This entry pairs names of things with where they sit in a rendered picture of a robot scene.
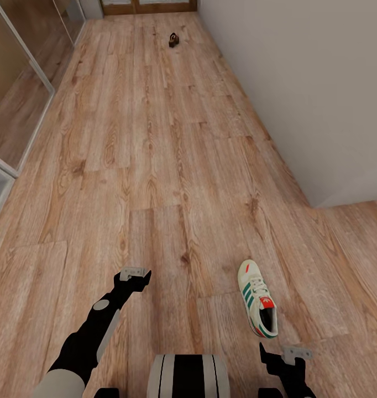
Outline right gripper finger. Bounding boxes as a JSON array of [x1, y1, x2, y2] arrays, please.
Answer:
[[260, 342, 270, 364]]

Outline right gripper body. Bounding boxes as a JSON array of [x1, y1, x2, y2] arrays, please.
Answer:
[[266, 353, 305, 387]]

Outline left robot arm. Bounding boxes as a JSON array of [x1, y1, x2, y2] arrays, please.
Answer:
[[29, 266, 151, 398]]

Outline robot trunk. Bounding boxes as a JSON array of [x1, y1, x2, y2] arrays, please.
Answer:
[[146, 354, 231, 398]]

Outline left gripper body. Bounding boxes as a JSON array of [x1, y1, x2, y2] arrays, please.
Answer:
[[114, 274, 144, 298]]

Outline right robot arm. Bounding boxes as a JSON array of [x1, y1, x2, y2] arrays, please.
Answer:
[[260, 342, 316, 398]]

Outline gym shoe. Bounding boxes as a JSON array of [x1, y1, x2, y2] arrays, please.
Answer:
[[238, 259, 278, 339]]

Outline sandal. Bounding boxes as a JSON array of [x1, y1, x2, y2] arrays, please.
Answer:
[[169, 34, 179, 48]]

